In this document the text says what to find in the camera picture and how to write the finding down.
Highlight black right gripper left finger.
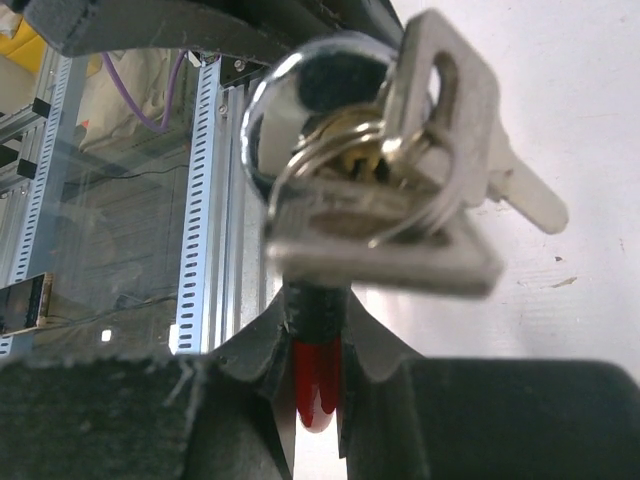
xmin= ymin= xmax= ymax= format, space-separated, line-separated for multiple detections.
xmin=1 ymin=296 xmax=295 ymax=479

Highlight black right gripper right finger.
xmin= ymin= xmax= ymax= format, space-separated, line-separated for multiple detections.
xmin=339 ymin=297 xmax=639 ymax=479

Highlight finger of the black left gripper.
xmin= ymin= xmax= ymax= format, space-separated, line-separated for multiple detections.
xmin=9 ymin=0 xmax=403 ymax=65

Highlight silver keys of red lock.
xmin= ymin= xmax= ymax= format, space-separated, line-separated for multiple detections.
xmin=265 ymin=9 xmax=569 ymax=297

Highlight aluminium mounting rail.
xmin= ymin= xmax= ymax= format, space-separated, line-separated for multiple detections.
xmin=209 ymin=57 xmax=270 ymax=350

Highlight red cable lock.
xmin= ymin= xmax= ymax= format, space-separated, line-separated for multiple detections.
xmin=240 ymin=31 xmax=394 ymax=433

